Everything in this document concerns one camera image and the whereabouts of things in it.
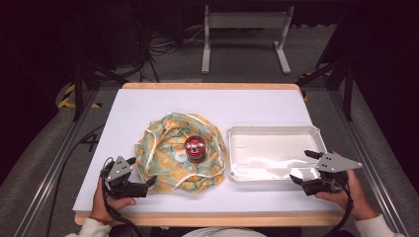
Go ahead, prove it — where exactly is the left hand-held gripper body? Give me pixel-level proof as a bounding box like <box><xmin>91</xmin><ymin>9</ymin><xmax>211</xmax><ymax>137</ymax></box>
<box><xmin>100</xmin><ymin>155</ymin><xmax>149</xmax><ymax>200</ymax></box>

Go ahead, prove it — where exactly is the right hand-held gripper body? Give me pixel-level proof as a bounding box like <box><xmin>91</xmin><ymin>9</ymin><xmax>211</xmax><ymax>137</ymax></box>
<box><xmin>300</xmin><ymin>151</ymin><xmax>364</xmax><ymax>197</ymax></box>

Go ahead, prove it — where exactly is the person's left hand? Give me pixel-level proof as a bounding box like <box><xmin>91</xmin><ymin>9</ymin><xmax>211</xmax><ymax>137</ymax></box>
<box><xmin>90</xmin><ymin>177</ymin><xmax>137</xmax><ymax>223</ymax></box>

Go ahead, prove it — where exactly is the person's right hand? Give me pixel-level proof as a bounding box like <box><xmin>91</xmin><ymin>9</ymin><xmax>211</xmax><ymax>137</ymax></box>
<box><xmin>315</xmin><ymin>169</ymin><xmax>378</xmax><ymax>221</ymax></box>

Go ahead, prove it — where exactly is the yellow green patterned cloth bag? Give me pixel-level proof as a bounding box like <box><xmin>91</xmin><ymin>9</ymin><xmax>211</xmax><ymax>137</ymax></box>
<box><xmin>133</xmin><ymin>112</ymin><xmax>229</xmax><ymax>195</ymax></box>

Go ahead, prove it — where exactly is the white plastic tray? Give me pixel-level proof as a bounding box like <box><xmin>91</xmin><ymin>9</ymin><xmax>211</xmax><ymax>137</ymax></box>
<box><xmin>226</xmin><ymin>124</ymin><xmax>328</xmax><ymax>185</ymax></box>

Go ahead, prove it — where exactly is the red metal can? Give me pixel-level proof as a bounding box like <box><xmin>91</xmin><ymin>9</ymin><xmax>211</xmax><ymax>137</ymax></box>
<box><xmin>183</xmin><ymin>134</ymin><xmax>208</xmax><ymax>165</ymax></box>

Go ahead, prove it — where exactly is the black tripod stand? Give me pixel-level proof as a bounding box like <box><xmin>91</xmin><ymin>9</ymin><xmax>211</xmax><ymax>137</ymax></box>
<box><xmin>69</xmin><ymin>9</ymin><xmax>130</xmax><ymax>123</ymax></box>
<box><xmin>294</xmin><ymin>57</ymin><xmax>356</xmax><ymax>122</ymax></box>

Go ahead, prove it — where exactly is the yellow black hazard tape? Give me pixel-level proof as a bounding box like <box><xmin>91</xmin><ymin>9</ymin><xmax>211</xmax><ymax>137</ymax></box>
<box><xmin>56</xmin><ymin>83</ymin><xmax>103</xmax><ymax>110</ymax></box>

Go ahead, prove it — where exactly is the person's white clothing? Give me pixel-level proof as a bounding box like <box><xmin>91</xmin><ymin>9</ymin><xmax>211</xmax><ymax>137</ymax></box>
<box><xmin>182</xmin><ymin>226</ymin><xmax>269</xmax><ymax>237</ymax></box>

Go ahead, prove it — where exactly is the white metal stand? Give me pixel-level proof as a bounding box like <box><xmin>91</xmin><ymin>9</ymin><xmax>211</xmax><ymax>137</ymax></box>
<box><xmin>201</xmin><ymin>4</ymin><xmax>295</xmax><ymax>76</ymax></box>

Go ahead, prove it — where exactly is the aluminium floor rail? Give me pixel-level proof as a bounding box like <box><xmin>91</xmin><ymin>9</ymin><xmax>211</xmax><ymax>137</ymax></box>
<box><xmin>327</xmin><ymin>88</ymin><xmax>413</xmax><ymax>237</ymax></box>
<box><xmin>12</xmin><ymin>86</ymin><xmax>100</xmax><ymax>237</ymax></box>

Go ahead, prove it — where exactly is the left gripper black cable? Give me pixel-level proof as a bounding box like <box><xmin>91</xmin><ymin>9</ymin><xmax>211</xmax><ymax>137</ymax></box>
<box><xmin>100</xmin><ymin>157</ymin><xmax>146</xmax><ymax>237</ymax></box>

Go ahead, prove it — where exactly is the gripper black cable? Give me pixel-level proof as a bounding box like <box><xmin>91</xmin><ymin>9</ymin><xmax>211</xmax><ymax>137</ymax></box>
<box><xmin>100</xmin><ymin>157</ymin><xmax>146</xmax><ymax>237</ymax></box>
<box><xmin>328</xmin><ymin>180</ymin><xmax>356</xmax><ymax>237</ymax></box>

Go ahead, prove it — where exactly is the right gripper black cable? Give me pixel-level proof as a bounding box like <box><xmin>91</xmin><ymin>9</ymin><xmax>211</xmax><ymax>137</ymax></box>
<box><xmin>328</xmin><ymin>180</ymin><xmax>356</xmax><ymax>237</ymax></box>

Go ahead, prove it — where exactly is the black floor cable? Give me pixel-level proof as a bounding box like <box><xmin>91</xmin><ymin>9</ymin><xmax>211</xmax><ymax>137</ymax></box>
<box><xmin>44</xmin><ymin>123</ymin><xmax>107</xmax><ymax>237</ymax></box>

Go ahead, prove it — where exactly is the red wrist string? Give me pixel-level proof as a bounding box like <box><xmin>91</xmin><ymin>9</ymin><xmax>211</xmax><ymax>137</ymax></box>
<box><xmin>88</xmin><ymin>215</ymin><xmax>114</xmax><ymax>227</ymax></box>

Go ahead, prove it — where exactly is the bundle of floor cables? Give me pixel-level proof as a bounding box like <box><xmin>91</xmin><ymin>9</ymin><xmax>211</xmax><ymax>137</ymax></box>
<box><xmin>129</xmin><ymin>23</ymin><xmax>206</xmax><ymax>84</ymax></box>

